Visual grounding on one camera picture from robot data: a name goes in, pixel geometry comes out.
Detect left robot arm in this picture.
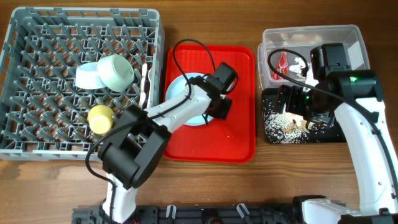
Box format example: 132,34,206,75
98,62,239,223

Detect white plastic spoon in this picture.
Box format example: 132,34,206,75
148,68,153,98

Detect light green bowl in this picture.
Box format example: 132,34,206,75
97,54,134,92

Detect large light blue plate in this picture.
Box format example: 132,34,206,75
165,75,213,126

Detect small light blue plate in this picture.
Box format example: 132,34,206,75
75,62,106,90

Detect right black cable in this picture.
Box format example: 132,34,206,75
267,47,398,200

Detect yellow plastic cup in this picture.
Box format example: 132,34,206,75
87,105,114,134

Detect rice and food scraps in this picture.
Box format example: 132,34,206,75
262,105,328,144

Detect white plastic fork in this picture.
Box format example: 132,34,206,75
139,63,147,108

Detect red snack wrapper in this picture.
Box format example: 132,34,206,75
271,52,289,80

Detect red plastic tray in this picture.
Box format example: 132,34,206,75
164,44,256,164

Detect grey dishwasher rack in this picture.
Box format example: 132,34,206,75
1,7,165,161

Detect crumpled white tissue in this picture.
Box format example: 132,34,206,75
288,57,305,80

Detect black plastic tray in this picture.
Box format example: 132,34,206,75
262,88,346,144

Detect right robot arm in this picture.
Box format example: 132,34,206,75
275,43,397,223

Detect clear plastic bin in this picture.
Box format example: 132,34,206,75
257,25,370,89

